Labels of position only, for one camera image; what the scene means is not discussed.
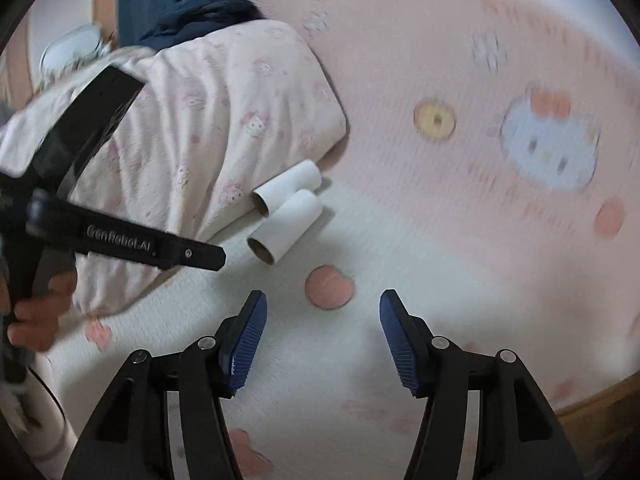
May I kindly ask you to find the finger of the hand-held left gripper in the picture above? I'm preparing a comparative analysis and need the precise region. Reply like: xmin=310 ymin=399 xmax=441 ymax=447
xmin=30 ymin=66 xmax=146 ymax=197

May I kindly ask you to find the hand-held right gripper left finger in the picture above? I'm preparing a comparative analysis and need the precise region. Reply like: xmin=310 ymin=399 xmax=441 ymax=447
xmin=61 ymin=290 xmax=268 ymax=480

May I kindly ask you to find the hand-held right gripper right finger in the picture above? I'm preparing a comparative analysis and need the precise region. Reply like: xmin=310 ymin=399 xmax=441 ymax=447
xmin=379 ymin=289 xmax=586 ymax=480

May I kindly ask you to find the white paper tube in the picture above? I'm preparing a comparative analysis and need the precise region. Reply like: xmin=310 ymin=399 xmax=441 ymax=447
xmin=246 ymin=190 xmax=322 ymax=265
xmin=251 ymin=160 xmax=325 ymax=218

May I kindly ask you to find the brown cardboard box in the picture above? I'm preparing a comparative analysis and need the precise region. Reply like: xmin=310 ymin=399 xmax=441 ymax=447
xmin=552 ymin=372 xmax=638 ymax=480

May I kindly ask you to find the person's left hand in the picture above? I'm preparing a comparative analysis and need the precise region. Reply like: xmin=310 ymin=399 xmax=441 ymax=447
xmin=7 ymin=275 xmax=78 ymax=353

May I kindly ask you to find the white rounded object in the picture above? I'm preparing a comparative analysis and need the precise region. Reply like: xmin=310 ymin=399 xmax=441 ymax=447
xmin=39 ymin=22 xmax=110 ymax=77

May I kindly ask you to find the pink cream cat-print mat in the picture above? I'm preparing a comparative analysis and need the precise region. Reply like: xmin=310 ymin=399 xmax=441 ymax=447
xmin=45 ymin=0 xmax=638 ymax=480

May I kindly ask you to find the dark navy cloth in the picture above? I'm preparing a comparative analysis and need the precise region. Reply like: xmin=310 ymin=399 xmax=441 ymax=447
xmin=140 ymin=0 xmax=261 ymax=51

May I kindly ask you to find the black cable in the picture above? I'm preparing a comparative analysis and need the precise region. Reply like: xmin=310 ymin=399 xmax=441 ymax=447
xmin=27 ymin=366 xmax=67 ymax=427

